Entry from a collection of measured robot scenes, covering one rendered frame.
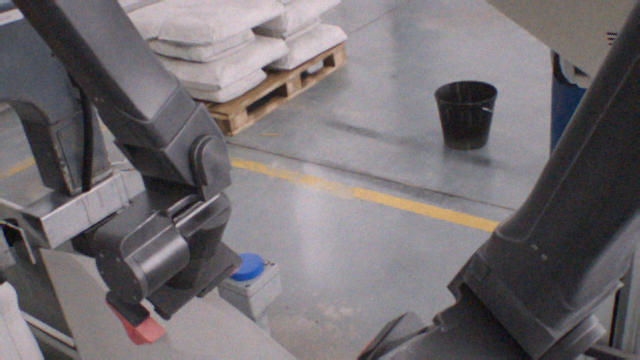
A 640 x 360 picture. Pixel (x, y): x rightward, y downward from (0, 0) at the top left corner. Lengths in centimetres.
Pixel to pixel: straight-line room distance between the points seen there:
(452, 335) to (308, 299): 196
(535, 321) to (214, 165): 30
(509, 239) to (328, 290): 205
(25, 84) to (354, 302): 164
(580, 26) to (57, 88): 65
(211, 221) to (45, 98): 39
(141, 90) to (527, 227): 32
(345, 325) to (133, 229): 173
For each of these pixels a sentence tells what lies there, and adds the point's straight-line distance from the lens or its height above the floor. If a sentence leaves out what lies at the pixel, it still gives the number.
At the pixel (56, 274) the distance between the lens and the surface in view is 93.
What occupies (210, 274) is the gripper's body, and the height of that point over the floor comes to 109.
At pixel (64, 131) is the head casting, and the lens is 96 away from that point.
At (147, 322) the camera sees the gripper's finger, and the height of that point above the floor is 107.
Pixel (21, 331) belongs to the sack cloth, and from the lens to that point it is 134.
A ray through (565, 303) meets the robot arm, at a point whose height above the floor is 126.
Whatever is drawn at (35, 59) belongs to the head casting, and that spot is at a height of 126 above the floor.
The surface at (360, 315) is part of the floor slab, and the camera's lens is 229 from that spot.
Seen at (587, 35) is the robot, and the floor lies 123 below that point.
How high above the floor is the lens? 150
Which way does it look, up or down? 29 degrees down
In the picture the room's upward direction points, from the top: 7 degrees counter-clockwise
